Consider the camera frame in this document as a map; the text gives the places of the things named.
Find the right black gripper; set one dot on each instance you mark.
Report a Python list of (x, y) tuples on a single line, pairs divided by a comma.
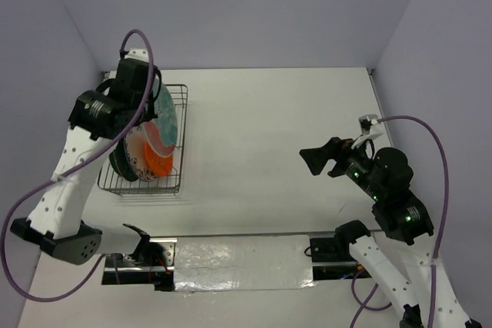
[(337, 148)]

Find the red and teal plate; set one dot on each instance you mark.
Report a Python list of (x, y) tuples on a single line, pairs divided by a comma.
[(161, 132)]

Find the blue floral white plate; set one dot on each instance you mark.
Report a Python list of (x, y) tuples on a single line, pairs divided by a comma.
[(134, 146)]

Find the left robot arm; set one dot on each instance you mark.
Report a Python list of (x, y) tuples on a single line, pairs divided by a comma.
[(99, 119)]

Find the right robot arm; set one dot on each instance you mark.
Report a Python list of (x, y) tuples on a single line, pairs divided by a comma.
[(423, 295)]

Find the silver foil tape sheet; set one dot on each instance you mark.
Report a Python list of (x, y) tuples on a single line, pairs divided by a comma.
[(218, 264)]

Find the orange plastic plate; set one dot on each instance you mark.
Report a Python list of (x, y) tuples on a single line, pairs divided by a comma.
[(160, 166)]

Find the dark green plate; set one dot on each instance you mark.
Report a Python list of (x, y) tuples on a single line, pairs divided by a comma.
[(119, 163)]

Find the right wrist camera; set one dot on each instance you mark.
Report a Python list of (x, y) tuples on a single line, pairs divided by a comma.
[(371, 129)]

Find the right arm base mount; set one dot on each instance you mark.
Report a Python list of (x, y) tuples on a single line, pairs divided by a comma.
[(329, 260)]

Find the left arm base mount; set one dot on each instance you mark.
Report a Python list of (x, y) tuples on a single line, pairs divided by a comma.
[(155, 268)]

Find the wire dish rack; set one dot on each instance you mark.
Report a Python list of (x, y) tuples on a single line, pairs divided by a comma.
[(109, 180)]

